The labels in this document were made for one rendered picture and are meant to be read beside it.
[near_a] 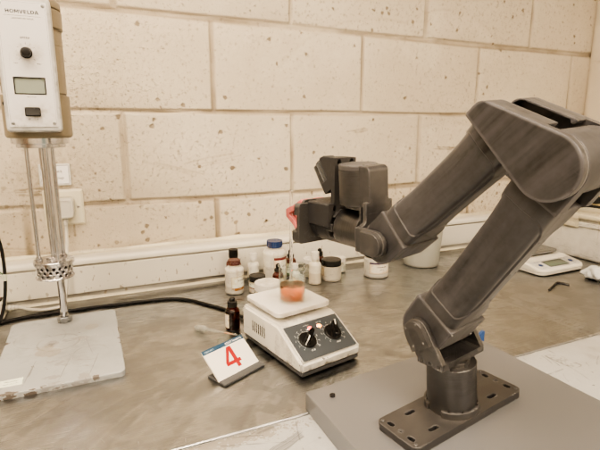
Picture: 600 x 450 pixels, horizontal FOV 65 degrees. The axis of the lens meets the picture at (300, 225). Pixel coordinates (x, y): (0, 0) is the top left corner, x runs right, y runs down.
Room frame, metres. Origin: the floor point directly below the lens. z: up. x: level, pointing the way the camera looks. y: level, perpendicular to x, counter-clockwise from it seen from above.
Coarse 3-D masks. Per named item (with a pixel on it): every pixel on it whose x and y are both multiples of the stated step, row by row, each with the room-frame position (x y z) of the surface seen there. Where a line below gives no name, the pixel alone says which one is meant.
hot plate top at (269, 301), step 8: (248, 296) 0.85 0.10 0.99; (256, 296) 0.85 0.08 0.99; (264, 296) 0.85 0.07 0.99; (272, 296) 0.85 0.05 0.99; (312, 296) 0.85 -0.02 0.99; (320, 296) 0.85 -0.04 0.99; (256, 304) 0.83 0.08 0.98; (264, 304) 0.81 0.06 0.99; (272, 304) 0.81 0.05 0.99; (280, 304) 0.81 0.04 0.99; (288, 304) 0.81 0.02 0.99; (296, 304) 0.81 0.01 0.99; (304, 304) 0.81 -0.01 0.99; (312, 304) 0.81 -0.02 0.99; (320, 304) 0.82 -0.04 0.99; (328, 304) 0.83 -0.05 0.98; (272, 312) 0.78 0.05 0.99; (280, 312) 0.77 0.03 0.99; (288, 312) 0.78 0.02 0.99; (296, 312) 0.79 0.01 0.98
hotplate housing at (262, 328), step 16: (256, 320) 0.82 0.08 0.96; (272, 320) 0.78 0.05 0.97; (288, 320) 0.78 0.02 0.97; (304, 320) 0.79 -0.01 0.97; (256, 336) 0.82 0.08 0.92; (272, 336) 0.77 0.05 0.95; (352, 336) 0.79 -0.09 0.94; (272, 352) 0.77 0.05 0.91; (288, 352) 0.73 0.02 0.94; (336, 352) 0.75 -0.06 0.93; (352, 352) 0.76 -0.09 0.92; (304, 368) 0.70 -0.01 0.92; (320, 368) 0.73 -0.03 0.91
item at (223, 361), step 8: (232, 344) 0.76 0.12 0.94; (240, 344) 0.77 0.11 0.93; (216, 352) 0.73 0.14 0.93; (224, 352) 0.74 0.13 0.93; (232, 352) 0.75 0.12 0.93; (240, 352) 0.75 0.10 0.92; (248, 352) 0.76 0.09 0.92; (208, 360) 0.71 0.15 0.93; (216, 360) 0.72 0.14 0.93; (224, 360) 0.73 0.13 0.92; (232, 360) 0.73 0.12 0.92; (240, 360) 0.74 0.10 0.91; (248, 360) 0.75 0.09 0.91; (216, 368) 0.71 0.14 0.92; (224, 368) 0.71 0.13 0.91; (232, 368) 0.72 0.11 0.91
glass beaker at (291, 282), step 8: (280, 264) 0.85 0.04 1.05; (288, 264) 0.86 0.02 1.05; (296, 264) 0.86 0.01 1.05; (304, 264) 0.83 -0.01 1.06; (280, 272) 0.82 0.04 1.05; (288, 272) 0.81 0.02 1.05; (296, 272) 0.81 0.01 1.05; (304, 272) 0.83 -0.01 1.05; (280, 280) 0.82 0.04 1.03; (288, 280) 0.81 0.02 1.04; (296, 280) 0.81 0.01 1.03; (304, 280) 0.83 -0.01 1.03; (280, 288) 0.82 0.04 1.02; (288, 288) 0.81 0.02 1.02; (296, 288) 0.81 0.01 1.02; (304, 288) 0.83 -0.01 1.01; (280, 296) 0.82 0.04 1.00; (288, 296) 0.81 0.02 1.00; (296, 296) 0.81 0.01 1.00; (304, 296) 0.83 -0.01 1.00
